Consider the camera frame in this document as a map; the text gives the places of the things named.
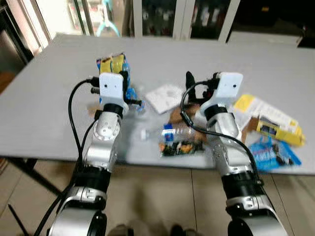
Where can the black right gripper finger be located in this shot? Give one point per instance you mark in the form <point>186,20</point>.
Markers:
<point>190,80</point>

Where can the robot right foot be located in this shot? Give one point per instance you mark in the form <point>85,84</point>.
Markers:
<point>183,230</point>

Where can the yellow blue snack bag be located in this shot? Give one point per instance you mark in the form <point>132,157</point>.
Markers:
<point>112,63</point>

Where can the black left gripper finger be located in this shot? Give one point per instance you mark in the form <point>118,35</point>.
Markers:
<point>124,76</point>

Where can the white paper napkin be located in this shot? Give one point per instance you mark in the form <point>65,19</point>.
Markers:
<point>165,97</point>

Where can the brown cardboard piece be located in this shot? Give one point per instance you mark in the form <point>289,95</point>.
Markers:
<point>178,118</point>

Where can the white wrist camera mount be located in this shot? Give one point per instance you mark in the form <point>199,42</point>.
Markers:
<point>110,88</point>
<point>229,87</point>

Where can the clear plastic bottle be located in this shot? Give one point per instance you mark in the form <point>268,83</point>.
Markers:
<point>172,132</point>

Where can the dark orange snack wrapper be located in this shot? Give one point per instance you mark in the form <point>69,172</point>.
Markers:
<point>179,147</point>

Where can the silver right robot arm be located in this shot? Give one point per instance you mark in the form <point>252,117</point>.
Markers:
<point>231,157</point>

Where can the pale grey chair back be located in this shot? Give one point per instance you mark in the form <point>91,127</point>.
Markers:
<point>266,38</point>

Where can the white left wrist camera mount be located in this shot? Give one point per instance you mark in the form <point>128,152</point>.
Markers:
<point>110,88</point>

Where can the black table leg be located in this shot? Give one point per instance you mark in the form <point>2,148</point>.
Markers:
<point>34,174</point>

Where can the thin black rod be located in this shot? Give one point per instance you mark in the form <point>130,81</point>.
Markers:
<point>18,221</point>

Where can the blue plastic wrapper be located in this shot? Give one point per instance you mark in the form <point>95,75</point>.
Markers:
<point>270,155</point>

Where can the glass door cabinet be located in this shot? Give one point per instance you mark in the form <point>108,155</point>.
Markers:
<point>162,17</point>

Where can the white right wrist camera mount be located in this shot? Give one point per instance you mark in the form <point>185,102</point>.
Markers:
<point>229,87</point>

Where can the yellow carton box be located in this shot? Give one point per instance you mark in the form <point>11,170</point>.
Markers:
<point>280,130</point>

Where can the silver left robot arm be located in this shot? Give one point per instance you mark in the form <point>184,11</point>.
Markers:
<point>98,152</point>

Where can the white yellow paper sheet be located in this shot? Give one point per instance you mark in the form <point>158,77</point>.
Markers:
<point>263,108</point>

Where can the grey table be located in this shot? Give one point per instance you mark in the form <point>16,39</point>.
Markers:
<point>49,108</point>

